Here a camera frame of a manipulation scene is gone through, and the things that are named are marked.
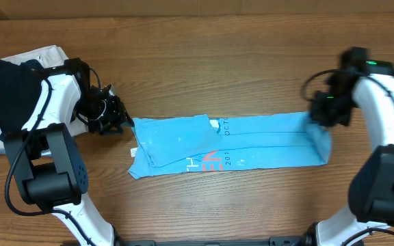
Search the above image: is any light blue t-shirt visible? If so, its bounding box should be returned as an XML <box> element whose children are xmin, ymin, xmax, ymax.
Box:
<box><xmin>129</xmin><ymin>112</ymin><xmax>332</xmax><ymax>179</ymax></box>

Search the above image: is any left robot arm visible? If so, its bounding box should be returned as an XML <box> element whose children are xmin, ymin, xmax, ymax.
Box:
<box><xmin>4</xmin><ymin>58</ymin><xmax>134</xmax><ymax>245</ymax></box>

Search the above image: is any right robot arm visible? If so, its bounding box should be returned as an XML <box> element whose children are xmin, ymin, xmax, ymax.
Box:
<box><xmin>297</xmin><ymin>46</ymin><xmax>394</xmax><ymax>245</ymax></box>

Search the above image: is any beige folded garment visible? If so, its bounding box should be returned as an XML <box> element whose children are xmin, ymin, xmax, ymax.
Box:
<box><xmin>0</xmin><ymin>45</ymin><xmax>88</xmax><ymax>154</ymax></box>

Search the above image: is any black folded garment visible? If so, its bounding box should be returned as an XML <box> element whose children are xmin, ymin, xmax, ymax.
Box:
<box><xmin>0</xmin><ymin>59</ymin><xmax>44</xmax><ymax>132</ymax></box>

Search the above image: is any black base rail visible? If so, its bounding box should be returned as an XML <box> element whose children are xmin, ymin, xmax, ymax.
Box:
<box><xmin>121</xmin><ymin>236</ymin><xmax>303</xmax><ymax>246</ymax></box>

